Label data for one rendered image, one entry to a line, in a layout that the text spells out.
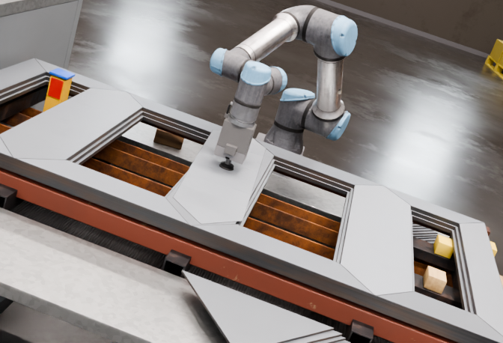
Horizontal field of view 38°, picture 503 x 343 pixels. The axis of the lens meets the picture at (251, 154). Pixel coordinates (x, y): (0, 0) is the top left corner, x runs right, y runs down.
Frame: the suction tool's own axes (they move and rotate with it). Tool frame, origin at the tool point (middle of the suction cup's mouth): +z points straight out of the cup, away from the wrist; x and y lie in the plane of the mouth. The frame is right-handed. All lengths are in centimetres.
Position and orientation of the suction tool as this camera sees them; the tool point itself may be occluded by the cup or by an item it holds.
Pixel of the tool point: (224, 171)
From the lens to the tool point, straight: 203.5
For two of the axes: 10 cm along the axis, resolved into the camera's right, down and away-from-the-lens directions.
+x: 1.7, -3.0, 9.4
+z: -3.0, 8.9, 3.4
